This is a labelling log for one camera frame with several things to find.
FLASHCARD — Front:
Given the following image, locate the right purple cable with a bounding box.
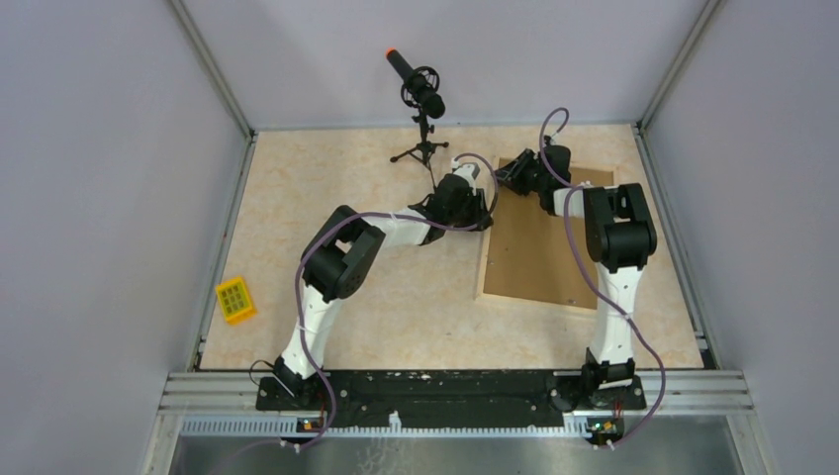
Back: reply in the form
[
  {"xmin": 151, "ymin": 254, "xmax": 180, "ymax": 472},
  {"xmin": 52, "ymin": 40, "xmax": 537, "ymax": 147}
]
[{"xmin": 538, "ymin": 107, "xmax": 667, "ymax": 451}]

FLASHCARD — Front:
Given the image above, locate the yellow plastic block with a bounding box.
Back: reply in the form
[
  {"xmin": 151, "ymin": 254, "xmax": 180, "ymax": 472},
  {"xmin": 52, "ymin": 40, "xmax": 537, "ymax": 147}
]
[{"xmin": 215, "ymin": 276, "xmax": 257, "ymax": 326}]

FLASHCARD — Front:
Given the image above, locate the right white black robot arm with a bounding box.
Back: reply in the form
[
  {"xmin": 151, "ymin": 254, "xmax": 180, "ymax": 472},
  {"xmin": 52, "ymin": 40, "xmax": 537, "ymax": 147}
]
[{"xmin": 495, "ymin": 145, "xmax": 658, "ymax": 408}]

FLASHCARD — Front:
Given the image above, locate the black microphone orange tip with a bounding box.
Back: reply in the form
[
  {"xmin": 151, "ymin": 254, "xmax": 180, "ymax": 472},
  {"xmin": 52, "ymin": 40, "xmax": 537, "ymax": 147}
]
[{"xmin": 385, "ymin": 48, "xmax": 445, "ymax": 119}]

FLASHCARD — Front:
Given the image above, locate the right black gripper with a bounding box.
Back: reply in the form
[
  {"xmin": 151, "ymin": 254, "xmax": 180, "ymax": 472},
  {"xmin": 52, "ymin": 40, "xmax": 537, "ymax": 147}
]
[{"xmin": 491, "ymin": 150, "xmax": 547, "ymax": 198}]

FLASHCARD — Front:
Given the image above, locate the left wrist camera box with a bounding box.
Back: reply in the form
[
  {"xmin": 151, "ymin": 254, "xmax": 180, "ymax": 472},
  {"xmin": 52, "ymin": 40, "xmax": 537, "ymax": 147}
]
[{"xmin": 451, "ymin": 159, "xmax": 480, "ymax": 194}]

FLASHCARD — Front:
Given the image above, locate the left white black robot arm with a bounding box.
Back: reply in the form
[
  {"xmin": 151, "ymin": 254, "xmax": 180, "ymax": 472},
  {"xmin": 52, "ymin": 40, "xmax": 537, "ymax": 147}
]
[{"xmin": 272, "ymin": 163, "xmax": 492, "ymax": 410}]

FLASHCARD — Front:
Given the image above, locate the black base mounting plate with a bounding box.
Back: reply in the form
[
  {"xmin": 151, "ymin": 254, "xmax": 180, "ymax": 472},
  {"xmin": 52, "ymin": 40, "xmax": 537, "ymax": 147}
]
[{"xmin": 255, "ymin": 369, "xmax": 647, "ymax": 429}]

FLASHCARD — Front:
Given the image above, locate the black mini tripod stand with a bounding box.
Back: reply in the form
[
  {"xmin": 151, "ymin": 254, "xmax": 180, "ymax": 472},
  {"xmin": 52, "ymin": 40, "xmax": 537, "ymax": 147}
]
[{"xmin": 389, "ymin": 110, "xmax": 450, "ymax": 190}]

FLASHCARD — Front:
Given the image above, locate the white cable duct rail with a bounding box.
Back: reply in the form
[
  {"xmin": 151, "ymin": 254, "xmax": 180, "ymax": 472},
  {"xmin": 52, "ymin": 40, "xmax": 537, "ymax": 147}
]
[{"xmin": 179, "ymin": 413, "xmax": 591, "ymax": 439}]

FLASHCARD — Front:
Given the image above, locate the light wooden picture frame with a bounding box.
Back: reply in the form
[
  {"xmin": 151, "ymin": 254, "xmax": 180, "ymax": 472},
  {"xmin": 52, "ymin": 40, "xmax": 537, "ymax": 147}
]
[{"xmin": 473, "ymin": 155, "xmax": 618, "ymax": 314}]

